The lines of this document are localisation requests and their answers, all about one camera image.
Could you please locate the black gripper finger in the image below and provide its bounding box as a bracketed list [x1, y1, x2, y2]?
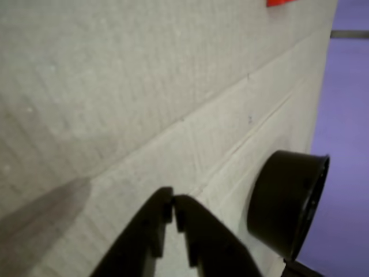
[89, 186, 174, 277]
[172, 194, 263, 277]

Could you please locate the red lego block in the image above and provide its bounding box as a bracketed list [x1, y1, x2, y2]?
[265, 0, 298, 8]

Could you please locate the black round plastic bowl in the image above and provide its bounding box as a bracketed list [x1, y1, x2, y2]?
[247, 149, 330, 259]

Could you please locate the large brown cardboard sheet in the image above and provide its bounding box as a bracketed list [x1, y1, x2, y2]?
[0, 0, 340, 277]

